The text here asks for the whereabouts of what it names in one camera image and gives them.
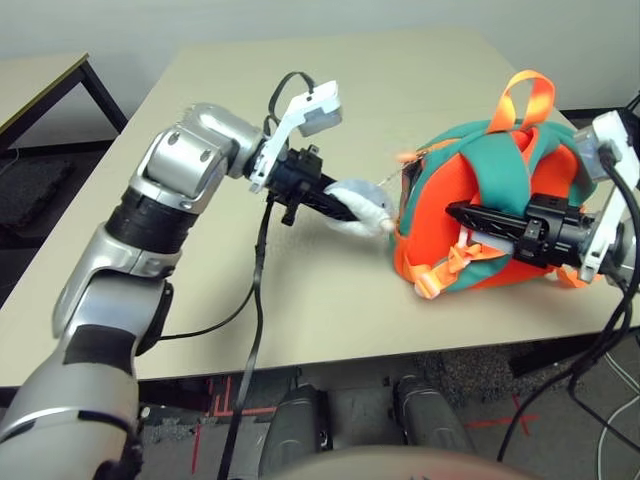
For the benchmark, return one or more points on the teal and orange backpack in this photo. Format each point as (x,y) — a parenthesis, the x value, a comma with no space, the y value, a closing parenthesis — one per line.
(435,210)

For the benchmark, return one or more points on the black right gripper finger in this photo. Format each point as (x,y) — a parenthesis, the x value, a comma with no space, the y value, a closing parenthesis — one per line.
(490,220)

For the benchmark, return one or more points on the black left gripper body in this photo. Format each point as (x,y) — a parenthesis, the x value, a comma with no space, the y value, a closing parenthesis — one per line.
(297,172)

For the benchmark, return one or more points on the grey robot torso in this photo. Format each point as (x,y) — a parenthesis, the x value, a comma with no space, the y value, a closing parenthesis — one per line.
(390,467)

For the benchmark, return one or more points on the speckled dark floor mat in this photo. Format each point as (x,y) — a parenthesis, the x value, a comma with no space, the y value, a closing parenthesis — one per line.
(475,372)

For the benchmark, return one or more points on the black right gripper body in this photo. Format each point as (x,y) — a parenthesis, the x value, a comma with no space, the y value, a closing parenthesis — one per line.
(555,232)

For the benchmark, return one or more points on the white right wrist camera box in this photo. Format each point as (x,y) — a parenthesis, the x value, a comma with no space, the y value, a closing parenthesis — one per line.
(612,135)

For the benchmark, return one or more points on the black tripod stand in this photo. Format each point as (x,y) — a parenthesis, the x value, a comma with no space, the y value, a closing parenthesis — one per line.
(635,102)

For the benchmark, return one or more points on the grey whale plush toy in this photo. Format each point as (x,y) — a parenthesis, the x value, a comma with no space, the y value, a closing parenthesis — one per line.
(370,215)

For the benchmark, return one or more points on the dark robot right leg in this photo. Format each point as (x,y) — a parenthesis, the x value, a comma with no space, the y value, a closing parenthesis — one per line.
(430,415)

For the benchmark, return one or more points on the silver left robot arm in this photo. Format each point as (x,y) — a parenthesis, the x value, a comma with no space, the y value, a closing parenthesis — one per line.
(175,160)

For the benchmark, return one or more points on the black framed side table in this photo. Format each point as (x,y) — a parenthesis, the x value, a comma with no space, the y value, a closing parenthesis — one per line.
(35,80)

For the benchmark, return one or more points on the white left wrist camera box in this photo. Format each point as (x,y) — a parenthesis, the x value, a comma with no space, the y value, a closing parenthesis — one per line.
(320,102)

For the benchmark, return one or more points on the dark robot left leg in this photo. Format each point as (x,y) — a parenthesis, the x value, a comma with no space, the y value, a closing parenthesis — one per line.
(295,430)

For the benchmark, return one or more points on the black table foot bar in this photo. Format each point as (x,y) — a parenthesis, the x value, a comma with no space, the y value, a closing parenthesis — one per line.
(555,357)

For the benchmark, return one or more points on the dark robot leg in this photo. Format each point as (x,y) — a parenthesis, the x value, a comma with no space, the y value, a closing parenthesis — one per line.
(295,430)
(430,415)

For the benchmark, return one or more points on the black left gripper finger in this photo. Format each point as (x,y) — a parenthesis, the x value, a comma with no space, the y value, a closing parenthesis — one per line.
(332,181)
(325,204)

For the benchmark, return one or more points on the black foam floor mat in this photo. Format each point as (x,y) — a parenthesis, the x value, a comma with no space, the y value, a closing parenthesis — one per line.
(30,190)

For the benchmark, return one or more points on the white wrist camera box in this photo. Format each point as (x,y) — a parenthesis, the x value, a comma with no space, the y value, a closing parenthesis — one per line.
(320,102)
(612,135)

